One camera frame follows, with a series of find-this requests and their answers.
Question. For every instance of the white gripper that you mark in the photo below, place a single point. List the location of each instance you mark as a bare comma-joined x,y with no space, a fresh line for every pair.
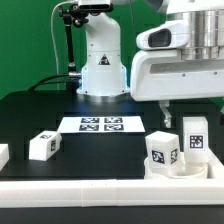
174,63

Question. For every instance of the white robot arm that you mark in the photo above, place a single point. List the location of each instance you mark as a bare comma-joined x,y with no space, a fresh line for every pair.
102,75

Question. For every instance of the white front fence bar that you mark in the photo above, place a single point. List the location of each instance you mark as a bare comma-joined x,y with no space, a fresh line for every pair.
91,193

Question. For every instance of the white marker sheet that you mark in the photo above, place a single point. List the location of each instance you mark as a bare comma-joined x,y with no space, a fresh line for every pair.
108,124

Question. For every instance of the white left fence bar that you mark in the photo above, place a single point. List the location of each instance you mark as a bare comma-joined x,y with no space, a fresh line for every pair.
4,155

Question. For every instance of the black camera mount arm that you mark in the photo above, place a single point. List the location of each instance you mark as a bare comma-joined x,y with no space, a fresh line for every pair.
72,17

